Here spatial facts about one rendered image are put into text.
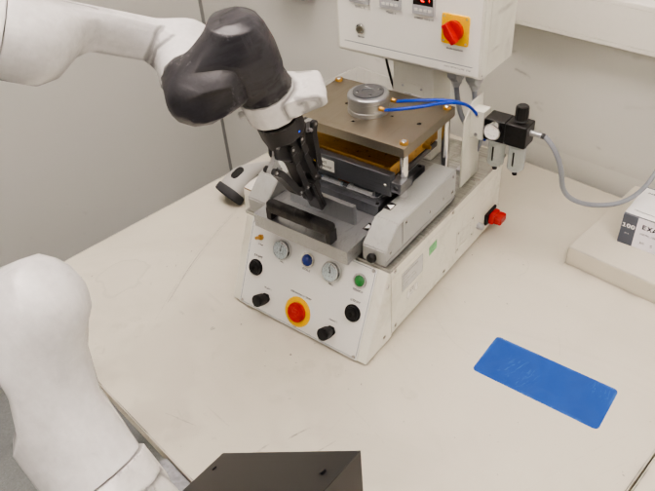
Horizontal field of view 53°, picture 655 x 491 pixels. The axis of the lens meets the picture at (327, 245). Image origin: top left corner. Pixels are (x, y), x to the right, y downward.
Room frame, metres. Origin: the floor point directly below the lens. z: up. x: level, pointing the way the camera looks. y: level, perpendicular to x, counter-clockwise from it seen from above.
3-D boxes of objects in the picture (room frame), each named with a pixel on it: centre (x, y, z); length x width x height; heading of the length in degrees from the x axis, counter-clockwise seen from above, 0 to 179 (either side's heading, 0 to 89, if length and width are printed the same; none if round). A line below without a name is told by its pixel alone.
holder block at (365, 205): (1.11, -0.07, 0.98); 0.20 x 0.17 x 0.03; 50
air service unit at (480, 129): (1.09, -0.35, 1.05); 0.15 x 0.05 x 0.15; 50
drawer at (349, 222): (1.07, -0.04, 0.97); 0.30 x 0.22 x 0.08; 140
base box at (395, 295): (1.12, -0.11, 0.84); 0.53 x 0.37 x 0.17; 140
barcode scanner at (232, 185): (1.45, 0.17, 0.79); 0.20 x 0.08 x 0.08; 132
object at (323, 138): (1.13, -0.11, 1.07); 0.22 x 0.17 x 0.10; 50
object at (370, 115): (1.15, -0.14, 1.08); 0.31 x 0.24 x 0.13; 50
